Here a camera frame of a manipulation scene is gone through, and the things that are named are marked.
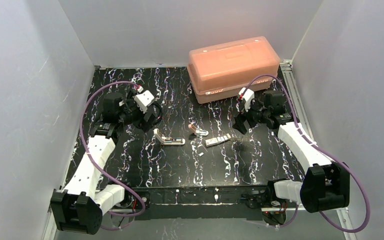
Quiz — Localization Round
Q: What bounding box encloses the white staples box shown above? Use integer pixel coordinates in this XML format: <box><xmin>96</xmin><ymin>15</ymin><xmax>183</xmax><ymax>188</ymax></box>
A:
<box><xmin>205</xmin><ymin>134</ymin><xmax>232</xmax><ymax>148</ymax></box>

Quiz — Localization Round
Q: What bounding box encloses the pink white small stapler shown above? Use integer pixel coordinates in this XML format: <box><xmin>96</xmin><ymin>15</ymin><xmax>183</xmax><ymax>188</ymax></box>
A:
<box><xmin>188</xmin><ymin>123</ymin><xmax>209</xmax><ymax>137</ymax></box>

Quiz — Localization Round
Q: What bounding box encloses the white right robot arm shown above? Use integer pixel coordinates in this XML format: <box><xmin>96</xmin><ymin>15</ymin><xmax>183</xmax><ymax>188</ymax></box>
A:
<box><xmin>232</xmin><ymin>88</ymin><xmax>350</xmax><ymax>213</ymax></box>

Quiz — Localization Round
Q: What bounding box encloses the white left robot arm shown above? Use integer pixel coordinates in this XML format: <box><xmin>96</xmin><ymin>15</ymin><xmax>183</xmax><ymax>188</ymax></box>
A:
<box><xmin>50</xmin><ymin>90</ymin><xmax>158</xmax><ymax>235</ymax></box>

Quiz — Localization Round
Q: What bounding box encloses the pink plastic storage box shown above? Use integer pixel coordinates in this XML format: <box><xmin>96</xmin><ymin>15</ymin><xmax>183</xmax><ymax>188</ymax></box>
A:
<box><xmin>186</xmin><ymin>36</ymin><xmax>281</xmax><ymax>104</ymax></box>

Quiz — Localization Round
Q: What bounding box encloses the coiled black cable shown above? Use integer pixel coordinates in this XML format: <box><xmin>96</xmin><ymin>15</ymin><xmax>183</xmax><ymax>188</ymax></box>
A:
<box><xmin>138</xmin><ymin>100</ymin><xmax>164</xmax><ymax>130</ymax></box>

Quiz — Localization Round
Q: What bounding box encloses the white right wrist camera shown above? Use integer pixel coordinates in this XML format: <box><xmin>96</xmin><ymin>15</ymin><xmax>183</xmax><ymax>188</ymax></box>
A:
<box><xmin>237</xmin><ymin>87</ymin><xmax>255</xmax><ymax>112</ymax></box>

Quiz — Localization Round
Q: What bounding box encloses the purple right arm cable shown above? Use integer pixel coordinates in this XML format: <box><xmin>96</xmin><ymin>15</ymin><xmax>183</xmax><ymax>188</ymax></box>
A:
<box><xmin>239</xmin><ymin>74</ymin><xmax>371</xmax><ymax>234</ymax></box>

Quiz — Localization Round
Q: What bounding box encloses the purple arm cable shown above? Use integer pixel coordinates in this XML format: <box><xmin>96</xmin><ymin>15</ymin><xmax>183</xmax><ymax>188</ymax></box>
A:
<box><xmin>79</xmin><ymin>81</ymin><xmax>147</xmax><ymax>232</ymax></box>
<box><xmin>239</xmin><ymin>74</ymin><xmax>371</xmax><ymax>234</ymax></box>

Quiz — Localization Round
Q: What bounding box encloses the aluminium right rail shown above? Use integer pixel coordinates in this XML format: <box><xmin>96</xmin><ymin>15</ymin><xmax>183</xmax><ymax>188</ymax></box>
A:
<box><xmin>279</xmin><ymin>59</ymin><xmax>313</xmax><ymax>138</ymax></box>

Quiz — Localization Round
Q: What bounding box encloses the aluminium rail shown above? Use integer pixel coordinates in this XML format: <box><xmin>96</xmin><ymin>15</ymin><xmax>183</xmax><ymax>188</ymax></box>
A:
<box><xmin>279</xmin><ymin>59</ymin><xmax>313</xmax><ymax>138</ymax></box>
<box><xmin>42</xmin><ymin>187</ymin><xmax>357</xmax><ymax>240</ymax></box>

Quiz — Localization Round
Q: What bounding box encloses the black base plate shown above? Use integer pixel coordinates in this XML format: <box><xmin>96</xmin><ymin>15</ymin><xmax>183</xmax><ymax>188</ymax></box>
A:
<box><xmin>100</xmin><ymin>187</ymin><xmax>299</xmax><ymax>221</ymax></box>

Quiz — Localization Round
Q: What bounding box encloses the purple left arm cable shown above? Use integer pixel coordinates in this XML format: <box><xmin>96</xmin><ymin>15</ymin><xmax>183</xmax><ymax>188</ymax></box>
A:
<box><xmin>79</xmin><ymin>81</ymin><xmax>147</xmax><ymax>232</ymax></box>

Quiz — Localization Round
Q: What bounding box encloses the aluminium front rail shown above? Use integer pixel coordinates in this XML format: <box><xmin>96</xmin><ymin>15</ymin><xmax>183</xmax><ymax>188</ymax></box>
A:
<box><xmin>42</xmin><ymin>187</ymin><xmax>357</xmax><ymax>240</ymax></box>

